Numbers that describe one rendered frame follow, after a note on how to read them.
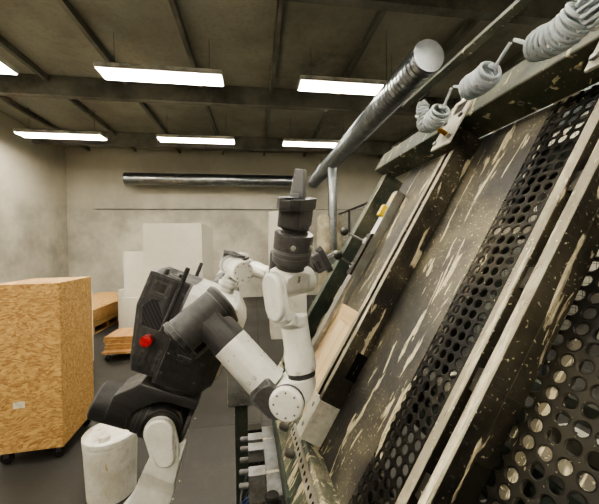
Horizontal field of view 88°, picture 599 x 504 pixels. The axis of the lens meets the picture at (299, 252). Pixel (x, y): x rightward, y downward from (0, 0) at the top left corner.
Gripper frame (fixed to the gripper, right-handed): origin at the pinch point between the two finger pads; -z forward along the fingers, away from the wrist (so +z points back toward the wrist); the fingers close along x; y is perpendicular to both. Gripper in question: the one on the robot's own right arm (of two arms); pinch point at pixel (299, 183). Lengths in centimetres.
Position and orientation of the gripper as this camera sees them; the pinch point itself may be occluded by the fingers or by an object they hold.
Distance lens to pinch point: 68.9
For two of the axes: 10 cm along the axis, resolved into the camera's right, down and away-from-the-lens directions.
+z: -1.1, 9.6, 2.6
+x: 4.1, -2.0, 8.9
